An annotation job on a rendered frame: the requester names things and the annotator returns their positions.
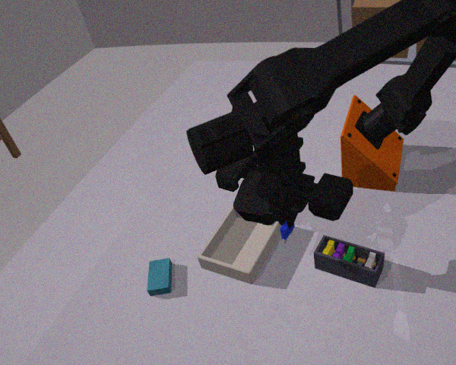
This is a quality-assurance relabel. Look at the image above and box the green fuse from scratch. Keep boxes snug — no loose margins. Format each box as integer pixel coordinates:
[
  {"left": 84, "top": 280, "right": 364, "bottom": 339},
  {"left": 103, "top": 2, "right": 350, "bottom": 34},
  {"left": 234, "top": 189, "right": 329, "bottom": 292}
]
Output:
[{"left": 343, "top": 246, "right": 354, "bottom": 262}]

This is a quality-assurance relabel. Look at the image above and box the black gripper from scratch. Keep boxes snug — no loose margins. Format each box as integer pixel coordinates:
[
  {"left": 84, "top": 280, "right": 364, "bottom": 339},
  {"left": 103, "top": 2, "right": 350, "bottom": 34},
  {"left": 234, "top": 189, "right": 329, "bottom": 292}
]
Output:
[{"left": 216, "top": 137, "right": 353, "bottom": 228}]

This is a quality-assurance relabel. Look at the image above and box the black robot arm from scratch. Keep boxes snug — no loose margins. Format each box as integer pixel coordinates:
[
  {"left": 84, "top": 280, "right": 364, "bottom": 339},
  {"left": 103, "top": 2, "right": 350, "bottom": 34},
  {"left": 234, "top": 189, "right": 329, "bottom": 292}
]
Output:
[{"left": 186, "top": 0, "right": 456, "bottom": 226}]

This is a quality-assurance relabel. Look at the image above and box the teal rectangular block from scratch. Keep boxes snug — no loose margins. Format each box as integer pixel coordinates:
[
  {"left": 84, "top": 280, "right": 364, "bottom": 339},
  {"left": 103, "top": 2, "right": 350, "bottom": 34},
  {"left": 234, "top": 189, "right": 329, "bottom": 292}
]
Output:
[{"left": 147, "top": 258, "right": 172, "bottom": 296}]

